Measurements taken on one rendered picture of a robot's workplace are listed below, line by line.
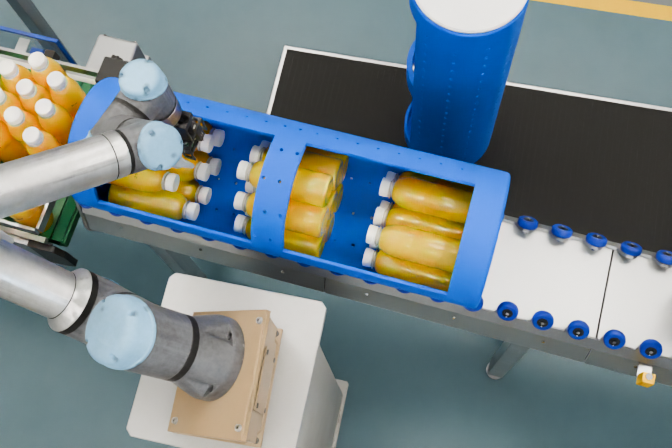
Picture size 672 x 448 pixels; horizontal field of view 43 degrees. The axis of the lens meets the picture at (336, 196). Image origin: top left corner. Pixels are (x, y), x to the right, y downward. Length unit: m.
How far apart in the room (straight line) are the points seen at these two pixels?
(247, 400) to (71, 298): 0.34
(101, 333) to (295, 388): 0.40
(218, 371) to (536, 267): 0.79
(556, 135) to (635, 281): 1.03
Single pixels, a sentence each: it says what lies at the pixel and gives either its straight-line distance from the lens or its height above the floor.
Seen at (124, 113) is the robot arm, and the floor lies 1.48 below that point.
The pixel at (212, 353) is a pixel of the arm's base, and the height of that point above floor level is 1.35.
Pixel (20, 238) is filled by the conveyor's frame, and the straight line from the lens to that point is 2.15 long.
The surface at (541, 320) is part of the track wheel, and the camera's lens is 1.88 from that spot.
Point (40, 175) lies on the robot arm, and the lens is 1.32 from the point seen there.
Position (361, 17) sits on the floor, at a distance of 3.25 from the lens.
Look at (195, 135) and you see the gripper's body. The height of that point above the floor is 1.29.
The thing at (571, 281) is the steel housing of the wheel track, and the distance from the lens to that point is 1.95.
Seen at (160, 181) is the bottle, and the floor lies 1.12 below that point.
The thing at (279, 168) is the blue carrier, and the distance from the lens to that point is 1.68.
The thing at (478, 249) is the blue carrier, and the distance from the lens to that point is 1.63.
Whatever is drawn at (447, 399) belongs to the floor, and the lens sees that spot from 2.81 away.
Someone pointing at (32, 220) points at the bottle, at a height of 0.98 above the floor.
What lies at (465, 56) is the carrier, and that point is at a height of 0.93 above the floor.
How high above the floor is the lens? 2.78
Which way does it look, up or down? 70 degrees down
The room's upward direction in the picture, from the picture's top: 10 degrees counter-clockwise
